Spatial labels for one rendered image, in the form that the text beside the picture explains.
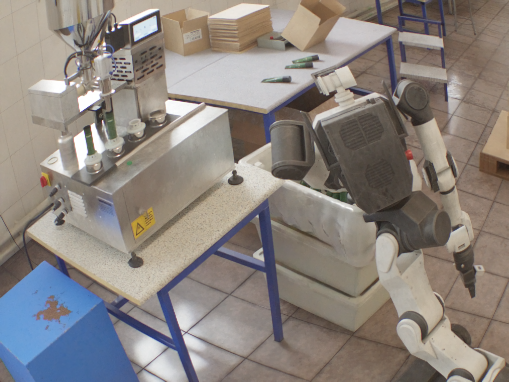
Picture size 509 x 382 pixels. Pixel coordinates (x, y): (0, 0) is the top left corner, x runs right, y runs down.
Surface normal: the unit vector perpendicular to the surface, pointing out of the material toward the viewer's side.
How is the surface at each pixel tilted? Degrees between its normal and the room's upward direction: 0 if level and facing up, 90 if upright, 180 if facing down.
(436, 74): 0
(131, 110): 90
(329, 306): 96
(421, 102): 71
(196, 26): 107
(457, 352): 22
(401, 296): 90
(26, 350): 0
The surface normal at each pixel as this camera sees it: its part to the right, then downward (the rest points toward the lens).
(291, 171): 0.03, 0.92
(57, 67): 0.81, 0.24
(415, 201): 0.11, -0.70
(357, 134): -0.07, 0.24
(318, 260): -0.68, 0.54
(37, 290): -0.11, -0.84
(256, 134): -0.61, 0.07
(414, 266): 0.52, -0.22
